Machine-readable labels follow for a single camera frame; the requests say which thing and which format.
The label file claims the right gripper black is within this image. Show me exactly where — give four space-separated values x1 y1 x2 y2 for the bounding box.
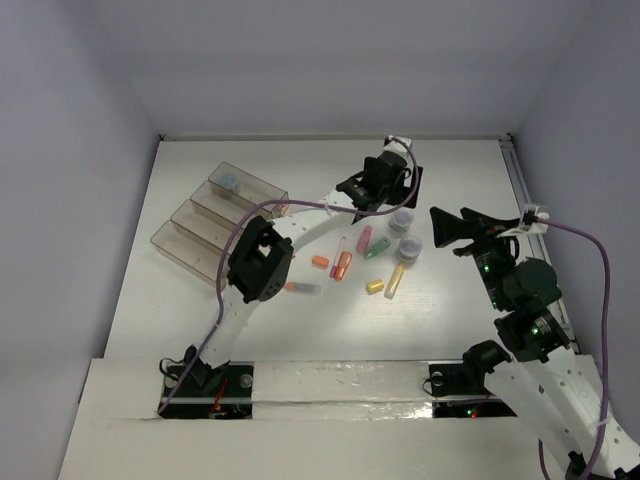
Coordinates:
430 204 520 309

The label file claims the purple glitter jar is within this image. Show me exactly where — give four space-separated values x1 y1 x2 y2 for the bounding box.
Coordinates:
395 235 423 265
388 208 415 236

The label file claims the pink highlighter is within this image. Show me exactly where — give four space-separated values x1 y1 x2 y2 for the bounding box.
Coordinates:
356 225 373 255

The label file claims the green highlighter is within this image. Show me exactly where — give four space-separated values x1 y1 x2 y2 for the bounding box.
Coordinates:
363 237 391 260

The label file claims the blue glitter jar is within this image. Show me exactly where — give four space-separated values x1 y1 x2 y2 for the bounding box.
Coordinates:
217 173 241 195

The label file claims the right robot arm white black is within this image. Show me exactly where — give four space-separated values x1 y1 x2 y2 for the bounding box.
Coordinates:
423 205 639 479

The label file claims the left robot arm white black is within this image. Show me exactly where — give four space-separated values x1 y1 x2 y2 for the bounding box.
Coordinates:
178 136 422 395

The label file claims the yellow highlighter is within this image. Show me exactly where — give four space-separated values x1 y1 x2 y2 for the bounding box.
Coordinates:
384 264 405 299

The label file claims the white pen magenta cap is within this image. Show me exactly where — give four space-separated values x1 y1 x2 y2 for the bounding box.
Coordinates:
329 236 346 278

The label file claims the orange eraser cap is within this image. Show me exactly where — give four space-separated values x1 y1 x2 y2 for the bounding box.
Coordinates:
311 255 329 269

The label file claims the yellow cap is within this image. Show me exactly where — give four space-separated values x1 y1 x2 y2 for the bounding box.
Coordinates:
366 279 384 295

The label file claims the clear highlighter orange tip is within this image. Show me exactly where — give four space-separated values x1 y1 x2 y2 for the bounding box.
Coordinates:
284 282 321 295

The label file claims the clear drawer organizer top compartment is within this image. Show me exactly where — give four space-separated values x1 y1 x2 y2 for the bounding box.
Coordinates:
208 162 289 218

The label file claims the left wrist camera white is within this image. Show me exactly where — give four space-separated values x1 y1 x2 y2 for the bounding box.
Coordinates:
383 135 412 156

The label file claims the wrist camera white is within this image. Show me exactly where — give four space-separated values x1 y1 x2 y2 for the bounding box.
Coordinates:
383 135 412 156
498 203 550 238

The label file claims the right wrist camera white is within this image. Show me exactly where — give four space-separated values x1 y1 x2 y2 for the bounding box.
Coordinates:
498 203 550 238

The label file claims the aluminium rail right edge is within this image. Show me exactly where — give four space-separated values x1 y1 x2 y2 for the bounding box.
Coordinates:
499 134 580 354

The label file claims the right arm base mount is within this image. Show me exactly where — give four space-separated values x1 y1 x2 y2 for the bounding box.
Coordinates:
421 340 516 419

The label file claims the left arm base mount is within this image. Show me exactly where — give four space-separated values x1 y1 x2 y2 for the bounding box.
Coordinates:
158 345 254 420

